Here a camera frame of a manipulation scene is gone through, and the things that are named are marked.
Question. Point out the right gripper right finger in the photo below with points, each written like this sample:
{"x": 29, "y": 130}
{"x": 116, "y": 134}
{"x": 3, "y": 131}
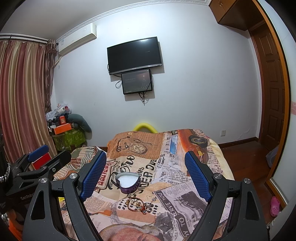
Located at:
{"x": 245, "y": 221}

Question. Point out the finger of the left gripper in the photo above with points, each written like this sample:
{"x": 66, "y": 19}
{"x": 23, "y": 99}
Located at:
{"x": 57, "y": 162}
{"x": 26, "y": 160}

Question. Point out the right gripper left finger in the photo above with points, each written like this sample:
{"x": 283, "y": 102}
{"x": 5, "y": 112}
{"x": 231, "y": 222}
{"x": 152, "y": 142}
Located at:
{"x": 44, "y": 219}

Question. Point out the purple heart-shaped tin box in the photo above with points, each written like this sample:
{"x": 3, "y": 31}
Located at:
{"x": 127, "y": 182}

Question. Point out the green patterned box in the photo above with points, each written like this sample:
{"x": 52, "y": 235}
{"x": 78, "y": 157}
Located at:
{"x": 69, "y": 140}

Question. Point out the orange box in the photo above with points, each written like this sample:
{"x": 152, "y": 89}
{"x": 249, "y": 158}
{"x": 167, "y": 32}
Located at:
{"x": 62, "y": 128}

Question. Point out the dark green pillow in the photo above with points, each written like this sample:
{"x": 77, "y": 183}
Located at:
{"x": 80, "y": 121}

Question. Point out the white plastic bag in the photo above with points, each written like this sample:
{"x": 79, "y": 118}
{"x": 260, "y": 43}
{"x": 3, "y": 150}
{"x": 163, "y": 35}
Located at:
{"x": 61, "y": 109}

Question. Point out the pink croc shoe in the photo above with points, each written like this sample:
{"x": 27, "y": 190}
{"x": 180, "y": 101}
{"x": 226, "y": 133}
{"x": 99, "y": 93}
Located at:
{"x": 274, "y": 207}

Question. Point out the newspaper print blanket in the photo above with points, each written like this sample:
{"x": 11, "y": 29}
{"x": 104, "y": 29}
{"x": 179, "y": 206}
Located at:
{"x": 159, "y": 159}

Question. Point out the pink striped curtain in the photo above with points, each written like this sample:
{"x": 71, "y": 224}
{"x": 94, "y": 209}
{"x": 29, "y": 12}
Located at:
{"x": 26, "y": 88}

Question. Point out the yellow chair back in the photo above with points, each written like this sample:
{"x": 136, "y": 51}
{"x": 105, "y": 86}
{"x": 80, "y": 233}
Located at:
{"x": 146, "y": 126}

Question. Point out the brown wooden door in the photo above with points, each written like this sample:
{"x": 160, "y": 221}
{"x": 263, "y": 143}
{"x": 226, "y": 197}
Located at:
{"x": 273, "y": 86}

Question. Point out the white air conditioner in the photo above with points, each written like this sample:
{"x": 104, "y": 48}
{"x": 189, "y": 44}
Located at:
{"x": 78, "y": 38}

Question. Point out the brown wooden upper cabinet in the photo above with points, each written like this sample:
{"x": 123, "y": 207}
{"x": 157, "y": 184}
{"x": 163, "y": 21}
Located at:
{"x": 239, "y": 14}

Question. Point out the white wall socket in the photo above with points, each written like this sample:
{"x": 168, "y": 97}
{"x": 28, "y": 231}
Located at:
{"x": 223, "y": 133}

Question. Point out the small black wall monitor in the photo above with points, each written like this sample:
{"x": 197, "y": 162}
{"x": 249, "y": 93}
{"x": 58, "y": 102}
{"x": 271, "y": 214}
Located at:
{"x": 136, "y": 81}

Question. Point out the large black wall television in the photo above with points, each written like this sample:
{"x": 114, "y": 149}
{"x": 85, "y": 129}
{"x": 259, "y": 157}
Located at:
{"x": 134, "y": 55}

